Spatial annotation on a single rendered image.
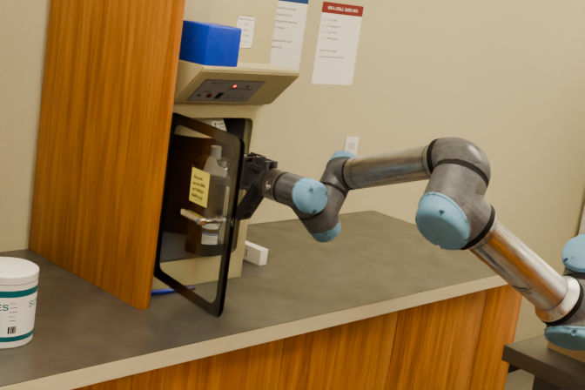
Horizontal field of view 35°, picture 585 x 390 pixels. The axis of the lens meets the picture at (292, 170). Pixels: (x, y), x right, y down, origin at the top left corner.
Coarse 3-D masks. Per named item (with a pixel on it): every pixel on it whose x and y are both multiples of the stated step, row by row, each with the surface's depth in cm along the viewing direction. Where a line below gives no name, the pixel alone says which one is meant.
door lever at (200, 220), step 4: (184, 208) 204; (180, 212) 204; (184, 212) 203; (188, 212) 202; (192, 212) 202; (184, 216) 204; (188, 216) 202; (192, 216) 200; (196, 216) 199; (200, 216) 200; (216, 216) 202; (220, 216) 201; (192, 220) 200; (196, 220) 199; (200, 220) 198; (204, 220) 198; (208, 220) 199; (212, 220) 200; (216, 220) 200; (220, 220) 200; (200, 224) 198; (204, 224) 198; (216, 224) 202; (220, 224) 200
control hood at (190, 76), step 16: (192, 64) 211; (240, 64) 225; (256, 64) 231; (272, 64) 238; (176, 80) 215; (192, 80) 212; (240, 80) 221; (256, 80) 224; (272, 80) 228; (288, 80) 232; (176, 96) 216; (256, 96) 232; (272, 96) 236
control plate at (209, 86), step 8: (208, 80) 214; (216, 80) 216; (224, 80) 217; (232, 80) 219; (200, 88) 216; (208, 88) 217; (216, 88) 219; (224, 88) 221; (232, 88) 223; (240, 88) 224; (248, 88) 226; (256, 88) 228; (192, 96) 218; (200, 96) 219; (224, 96) 224; (232, 96) 226; (240, 96) 228; (248, 96) 230
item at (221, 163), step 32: (192, 128) 210; (192, 160) 210; (224, 160) 200; (224, 192) 200; (192, 224) 210; (224, 224) 200; (160, 256) 222; (192, 256) 210; (224, 256) 200; (192, 288) 210; (224, 288) 201
